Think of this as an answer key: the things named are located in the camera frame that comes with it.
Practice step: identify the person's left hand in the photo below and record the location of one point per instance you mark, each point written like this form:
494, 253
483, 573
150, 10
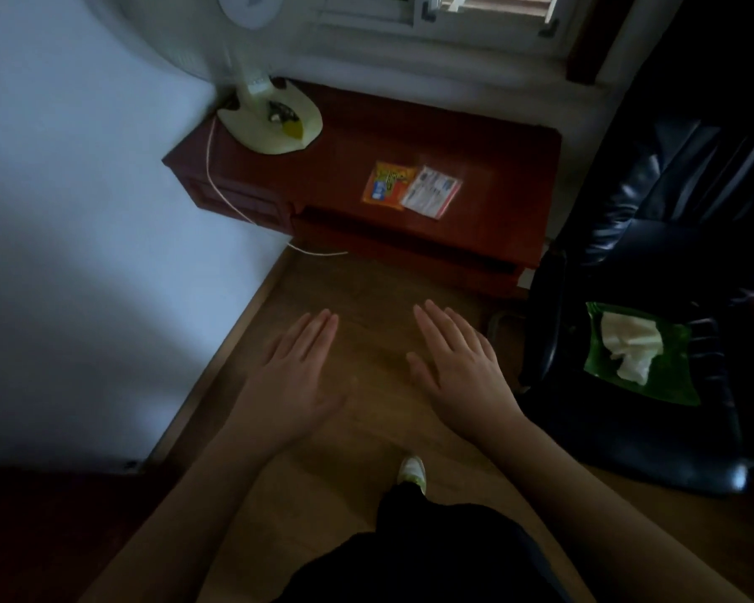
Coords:
292, 395

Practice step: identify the person's right hand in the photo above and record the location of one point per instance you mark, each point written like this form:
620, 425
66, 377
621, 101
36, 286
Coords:
468, 389

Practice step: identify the person's left thumb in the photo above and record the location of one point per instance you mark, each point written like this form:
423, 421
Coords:
334, 405

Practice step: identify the person's left little finger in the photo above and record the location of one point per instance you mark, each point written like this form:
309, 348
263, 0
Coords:
276, 354

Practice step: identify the person's right thumb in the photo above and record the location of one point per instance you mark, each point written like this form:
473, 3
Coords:
418, 373

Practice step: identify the person's right little finger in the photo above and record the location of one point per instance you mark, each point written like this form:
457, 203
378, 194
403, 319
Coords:
487, 351

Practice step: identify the person's left middle finger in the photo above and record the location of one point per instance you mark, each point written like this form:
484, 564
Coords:
314, 335

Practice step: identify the person's right middle finger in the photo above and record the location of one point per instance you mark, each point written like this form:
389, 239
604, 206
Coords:
447, 329

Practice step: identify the person's left forearm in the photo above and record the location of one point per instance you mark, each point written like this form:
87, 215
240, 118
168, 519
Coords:
188, 527

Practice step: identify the person's right forearm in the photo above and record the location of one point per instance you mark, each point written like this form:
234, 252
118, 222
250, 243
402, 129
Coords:
597, 527

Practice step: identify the white shoe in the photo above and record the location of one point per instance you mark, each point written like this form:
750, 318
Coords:
412, 474

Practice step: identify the white printed packet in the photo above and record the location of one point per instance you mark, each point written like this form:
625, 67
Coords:
430, 193

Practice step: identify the white crumpled tissue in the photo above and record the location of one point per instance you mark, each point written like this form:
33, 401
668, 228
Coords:
631, 345

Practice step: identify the red wooden desk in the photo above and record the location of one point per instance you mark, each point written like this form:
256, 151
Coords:
477, 182

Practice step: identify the orange snack packet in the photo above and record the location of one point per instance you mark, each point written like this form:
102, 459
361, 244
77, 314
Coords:
383, 185

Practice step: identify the person's black trousers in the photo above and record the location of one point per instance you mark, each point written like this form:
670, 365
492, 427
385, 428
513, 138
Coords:
427, 552

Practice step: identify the black leather office chair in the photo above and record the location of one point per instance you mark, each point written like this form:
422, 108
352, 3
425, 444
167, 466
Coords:
634, 445

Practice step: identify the green tray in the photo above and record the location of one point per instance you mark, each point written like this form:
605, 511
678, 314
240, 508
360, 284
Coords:
675, 370

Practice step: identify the white desk fan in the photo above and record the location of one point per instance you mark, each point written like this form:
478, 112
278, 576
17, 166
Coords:
257, 128

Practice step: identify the white window frame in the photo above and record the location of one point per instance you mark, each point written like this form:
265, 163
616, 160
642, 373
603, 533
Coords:
377, 9

